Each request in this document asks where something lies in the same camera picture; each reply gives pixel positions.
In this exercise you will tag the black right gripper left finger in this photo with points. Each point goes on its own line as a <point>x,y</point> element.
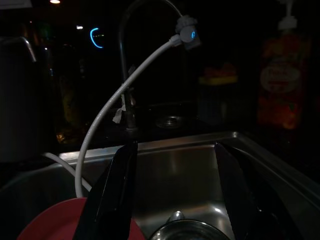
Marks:
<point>110,200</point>

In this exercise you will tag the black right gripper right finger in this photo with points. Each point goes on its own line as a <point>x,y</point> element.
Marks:
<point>242,205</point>

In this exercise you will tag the pink round plate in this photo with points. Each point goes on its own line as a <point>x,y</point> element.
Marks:
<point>55,222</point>

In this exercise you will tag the stainless steel bowl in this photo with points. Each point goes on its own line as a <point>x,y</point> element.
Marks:
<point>190,231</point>

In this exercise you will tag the stainless steel sink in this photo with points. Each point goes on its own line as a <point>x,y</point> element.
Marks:
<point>175,175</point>

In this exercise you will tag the green capped oil bottle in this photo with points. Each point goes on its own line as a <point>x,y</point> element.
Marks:
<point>65,112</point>

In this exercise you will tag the round metal counter fitting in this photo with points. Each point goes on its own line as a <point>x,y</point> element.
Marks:
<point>170,121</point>

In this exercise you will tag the black sponge holder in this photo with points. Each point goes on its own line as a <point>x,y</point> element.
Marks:
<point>215,105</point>

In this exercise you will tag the orange pump soap bottle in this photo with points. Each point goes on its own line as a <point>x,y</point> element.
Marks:
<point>282,100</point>

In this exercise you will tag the yellow red scrub sponge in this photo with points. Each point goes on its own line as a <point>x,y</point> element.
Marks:
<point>217,78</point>

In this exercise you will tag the grey water filter canister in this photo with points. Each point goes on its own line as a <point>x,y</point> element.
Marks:
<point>15,100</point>

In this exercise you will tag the chrome gooseneck faucet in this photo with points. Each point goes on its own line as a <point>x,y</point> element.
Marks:
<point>123,62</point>

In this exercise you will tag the white faucet diverter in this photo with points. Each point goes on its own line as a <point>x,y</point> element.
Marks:
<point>187,35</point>

